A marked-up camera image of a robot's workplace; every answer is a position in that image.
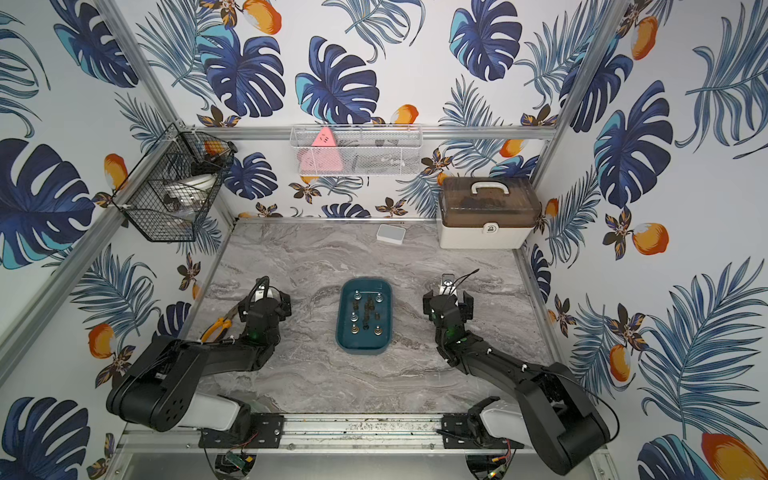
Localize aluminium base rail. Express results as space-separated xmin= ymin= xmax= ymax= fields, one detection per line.
xmin=118 ymin=413 xmax=484 ymax=455

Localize yellow handled pliers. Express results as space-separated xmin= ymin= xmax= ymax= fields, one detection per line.
xmin=200 ymin=305 xmax=239 ymax=343

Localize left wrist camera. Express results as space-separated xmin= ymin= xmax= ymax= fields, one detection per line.
xmin=246 ymin=276 xmax=280 ymax=304

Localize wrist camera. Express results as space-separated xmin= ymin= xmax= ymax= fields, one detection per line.
xmin=246 ymin=276 xmax=280 ymax=304
xmin=438 ymin=273 xmax=458 ymax=296

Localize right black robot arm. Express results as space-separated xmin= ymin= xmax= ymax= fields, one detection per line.
xmin=423 ymin=291 xmax=615 ymax=475

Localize teal plastic storage box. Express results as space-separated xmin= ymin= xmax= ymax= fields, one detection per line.
xmin=335 ymin=277 xmax=394 ymax=355

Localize black wire basket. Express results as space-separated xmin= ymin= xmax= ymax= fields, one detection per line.
xmin=110 ymin=124 xmax=237 ymax=243

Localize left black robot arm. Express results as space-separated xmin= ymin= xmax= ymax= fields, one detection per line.
xmin=106 ymin=287 xmax=292 ymax=432

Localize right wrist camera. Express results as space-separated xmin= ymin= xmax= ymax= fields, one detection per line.
xmin=438 ymin=273 xmax=458 ymax=296

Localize small white square box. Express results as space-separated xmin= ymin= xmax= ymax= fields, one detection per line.
xmin=376 ymin=224 xmax=407 ymax=245

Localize pink triangle item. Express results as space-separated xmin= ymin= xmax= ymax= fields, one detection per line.
xmin=298 ymin=127 xmax=344 ymax=175

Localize clear wall shelf basket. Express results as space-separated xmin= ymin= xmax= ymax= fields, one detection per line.
xmin=290 ymin=124 xmax=423 ymax=176

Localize white box with brown lid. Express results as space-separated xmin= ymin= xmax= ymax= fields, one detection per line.
xmin=437 ymin=177 xmax=541 ymax=250

